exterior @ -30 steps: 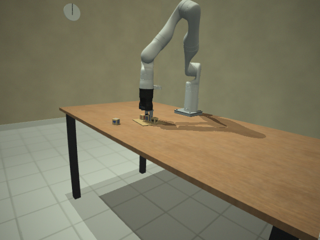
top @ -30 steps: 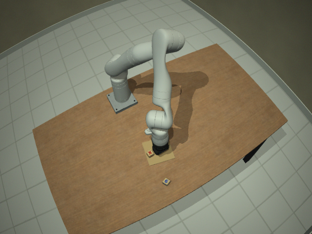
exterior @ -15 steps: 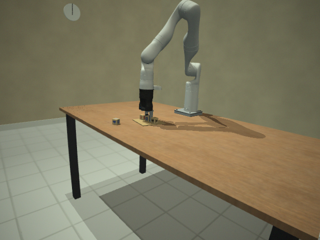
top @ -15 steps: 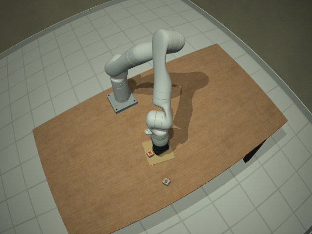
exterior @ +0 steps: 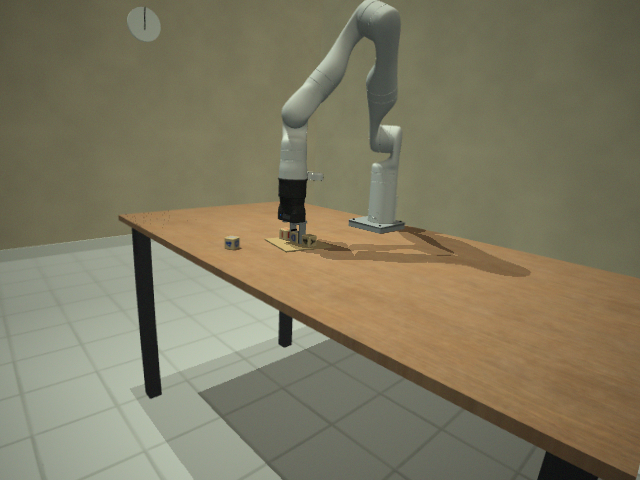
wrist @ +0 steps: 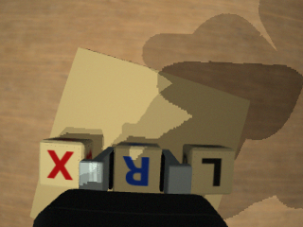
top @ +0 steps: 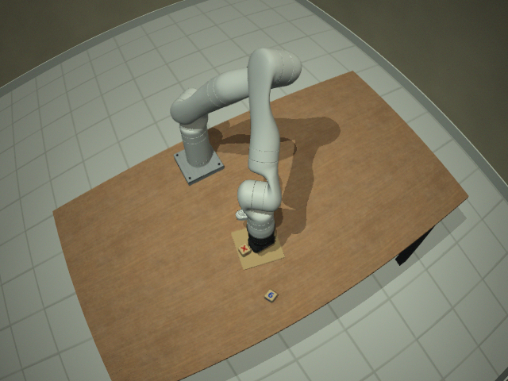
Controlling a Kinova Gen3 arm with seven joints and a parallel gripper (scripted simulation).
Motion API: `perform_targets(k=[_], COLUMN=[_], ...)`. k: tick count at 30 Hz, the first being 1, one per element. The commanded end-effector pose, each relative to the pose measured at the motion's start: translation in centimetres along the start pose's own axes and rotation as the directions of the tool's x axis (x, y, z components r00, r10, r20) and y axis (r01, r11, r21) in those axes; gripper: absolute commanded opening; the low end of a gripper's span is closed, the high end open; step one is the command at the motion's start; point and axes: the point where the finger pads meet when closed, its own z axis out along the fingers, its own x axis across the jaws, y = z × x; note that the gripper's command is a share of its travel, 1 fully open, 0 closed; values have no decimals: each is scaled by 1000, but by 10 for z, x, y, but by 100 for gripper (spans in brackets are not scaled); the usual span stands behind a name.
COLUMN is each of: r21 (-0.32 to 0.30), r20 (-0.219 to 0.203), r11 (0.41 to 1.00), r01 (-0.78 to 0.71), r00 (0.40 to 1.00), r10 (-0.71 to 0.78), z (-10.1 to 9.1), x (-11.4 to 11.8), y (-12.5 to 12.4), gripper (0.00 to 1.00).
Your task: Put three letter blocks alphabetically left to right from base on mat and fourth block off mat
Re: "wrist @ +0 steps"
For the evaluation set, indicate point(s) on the tan block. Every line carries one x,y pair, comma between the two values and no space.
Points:
137,167
59,160
212,168

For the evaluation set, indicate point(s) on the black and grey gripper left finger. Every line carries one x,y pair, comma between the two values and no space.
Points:
97,173

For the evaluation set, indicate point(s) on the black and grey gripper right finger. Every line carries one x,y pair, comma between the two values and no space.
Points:
175,178

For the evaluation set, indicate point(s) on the tan flat mat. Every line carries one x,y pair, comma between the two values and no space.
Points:
110,100

